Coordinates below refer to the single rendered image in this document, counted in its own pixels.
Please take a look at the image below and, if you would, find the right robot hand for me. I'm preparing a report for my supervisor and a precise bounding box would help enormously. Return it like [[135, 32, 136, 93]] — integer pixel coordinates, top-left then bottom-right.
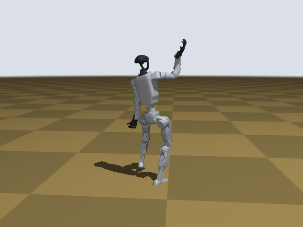
[[175, 39, 187, 59]]

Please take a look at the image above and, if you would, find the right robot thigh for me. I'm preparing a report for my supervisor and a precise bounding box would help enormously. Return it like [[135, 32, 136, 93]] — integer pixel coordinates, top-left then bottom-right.
[[156, 115, 172, 154]]

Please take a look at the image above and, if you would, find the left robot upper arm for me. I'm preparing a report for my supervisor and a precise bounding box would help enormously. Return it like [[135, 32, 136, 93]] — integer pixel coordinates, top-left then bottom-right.
[[130, 78, 141, 103]]

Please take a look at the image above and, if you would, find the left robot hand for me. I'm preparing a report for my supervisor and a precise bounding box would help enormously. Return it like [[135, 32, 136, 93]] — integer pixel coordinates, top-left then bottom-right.
[[127, 115, 138, 128]]

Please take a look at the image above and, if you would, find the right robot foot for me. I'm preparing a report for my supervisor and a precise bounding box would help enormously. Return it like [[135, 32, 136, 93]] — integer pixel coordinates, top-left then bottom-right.
[[153, 178, 168, 185]]

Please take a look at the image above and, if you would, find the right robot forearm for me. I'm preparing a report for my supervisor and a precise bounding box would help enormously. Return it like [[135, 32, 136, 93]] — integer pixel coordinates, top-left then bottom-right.
[[173, 53, 181, 77]]

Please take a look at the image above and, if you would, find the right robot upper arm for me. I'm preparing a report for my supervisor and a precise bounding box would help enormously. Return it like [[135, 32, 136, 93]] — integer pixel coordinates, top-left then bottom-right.
[[151, 71, 178, 81]]

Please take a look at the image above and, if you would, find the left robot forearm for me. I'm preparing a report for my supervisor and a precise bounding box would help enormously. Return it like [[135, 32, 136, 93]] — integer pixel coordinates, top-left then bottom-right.
[[133, 98, 141, 120]]

